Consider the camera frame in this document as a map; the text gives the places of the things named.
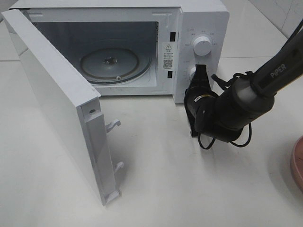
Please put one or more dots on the white warning label sticker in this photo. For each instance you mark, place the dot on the white warning label sticker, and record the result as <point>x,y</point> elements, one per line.
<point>168,55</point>

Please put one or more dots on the pink round plate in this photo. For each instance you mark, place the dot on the pink round plate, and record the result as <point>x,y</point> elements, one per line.
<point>296,163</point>

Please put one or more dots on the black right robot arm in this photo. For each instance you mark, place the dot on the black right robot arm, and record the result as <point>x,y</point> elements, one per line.
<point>246,97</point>

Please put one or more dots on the white microwave oven body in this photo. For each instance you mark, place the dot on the white microwave oven body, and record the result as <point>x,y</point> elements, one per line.
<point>79,27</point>

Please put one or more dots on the upper white microwave knob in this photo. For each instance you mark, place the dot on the upper white microwave knob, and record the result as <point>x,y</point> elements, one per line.
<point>202,45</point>

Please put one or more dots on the glass microwave turntable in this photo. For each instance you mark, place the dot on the glass microwave turntable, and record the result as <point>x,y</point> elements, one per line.
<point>114,65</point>

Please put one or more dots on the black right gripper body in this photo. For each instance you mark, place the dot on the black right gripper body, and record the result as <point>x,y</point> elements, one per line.
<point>198,102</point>

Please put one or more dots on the lower white microwave knob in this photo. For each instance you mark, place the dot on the lower white microwave knob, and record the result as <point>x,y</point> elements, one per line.
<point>192,71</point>

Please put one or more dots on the white microwave door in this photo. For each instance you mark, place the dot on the white microwave door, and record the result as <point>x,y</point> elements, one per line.
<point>70,103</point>

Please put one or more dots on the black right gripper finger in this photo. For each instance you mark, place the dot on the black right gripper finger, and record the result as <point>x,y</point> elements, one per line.
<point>200,74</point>

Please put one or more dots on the white microwave knob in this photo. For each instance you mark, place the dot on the white microwave knob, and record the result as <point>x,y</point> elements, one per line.
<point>192,71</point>
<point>202,45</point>

